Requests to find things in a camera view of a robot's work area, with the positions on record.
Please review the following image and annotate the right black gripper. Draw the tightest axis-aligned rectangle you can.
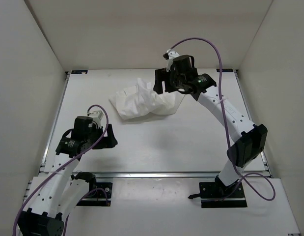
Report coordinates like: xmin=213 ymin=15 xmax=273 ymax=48
xmin=154 ymin=67 xmax=186 ymax=95

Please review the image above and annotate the white fabric skirt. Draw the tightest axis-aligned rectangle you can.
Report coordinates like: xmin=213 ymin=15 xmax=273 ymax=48
xmin=109 ymin=78 xmax=184 ymax=120

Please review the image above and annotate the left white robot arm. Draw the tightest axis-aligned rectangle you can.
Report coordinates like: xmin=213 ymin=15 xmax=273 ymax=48
xmin=17 ymin=111 xmax=118 ymax=236

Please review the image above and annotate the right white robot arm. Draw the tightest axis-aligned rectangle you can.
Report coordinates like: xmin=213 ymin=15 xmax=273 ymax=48
xmin=153 ymin=52 xmax=268 ymax=197

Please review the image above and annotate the right blue corner sticker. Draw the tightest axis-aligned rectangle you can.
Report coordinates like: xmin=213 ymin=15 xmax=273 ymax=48
xmin=216 ymin=68 xmax=234 ymax=73

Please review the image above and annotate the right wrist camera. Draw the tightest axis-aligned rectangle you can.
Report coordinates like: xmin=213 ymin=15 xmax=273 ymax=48
xmin=163 ymin=49 xmax=180 ymax=72

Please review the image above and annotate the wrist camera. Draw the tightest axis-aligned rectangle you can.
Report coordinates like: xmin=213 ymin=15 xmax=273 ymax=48
xmin=163 ymin=49 xmax=180 ymax=72
xmin=87 ymin=111 xmax=104 ymax=129

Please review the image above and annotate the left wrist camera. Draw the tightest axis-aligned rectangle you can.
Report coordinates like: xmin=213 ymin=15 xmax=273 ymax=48
xmin=87 ymin=111 xmax=104 ymax=129

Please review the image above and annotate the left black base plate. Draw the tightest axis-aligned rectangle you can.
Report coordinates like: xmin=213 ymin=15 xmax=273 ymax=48
xmin=77 ymin=181 xmax=113 ymax=207

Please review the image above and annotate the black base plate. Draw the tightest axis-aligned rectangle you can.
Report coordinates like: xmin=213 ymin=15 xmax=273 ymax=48
xmin=199 ymin=182 xmax=248 ymax=208
xmin=77 ymin=181 xmax=113 ymax=207

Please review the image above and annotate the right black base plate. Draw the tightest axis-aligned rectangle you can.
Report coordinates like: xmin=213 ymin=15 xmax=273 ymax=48
xmin=199 ymin=182 xmax=248 ymax=208

